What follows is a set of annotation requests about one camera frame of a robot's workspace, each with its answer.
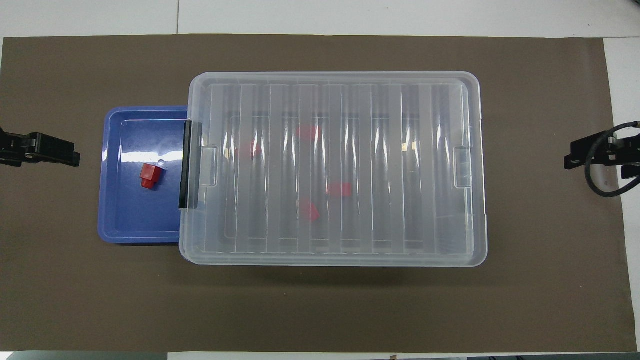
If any black cable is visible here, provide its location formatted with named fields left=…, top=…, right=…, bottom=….
left=584, top=121, right=640, bottom=198

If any black box latch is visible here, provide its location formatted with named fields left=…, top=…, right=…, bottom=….
left=178, top=119, right=203, bottom=210

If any clear plastic storage box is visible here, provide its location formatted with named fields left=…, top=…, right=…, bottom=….
left=186, top=80, right=483, bottom=262
left=178, top=71, right=489, bottom=268

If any blue plastic tray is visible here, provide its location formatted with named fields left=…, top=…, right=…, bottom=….
left=98, top=106, right=191, bottom=245

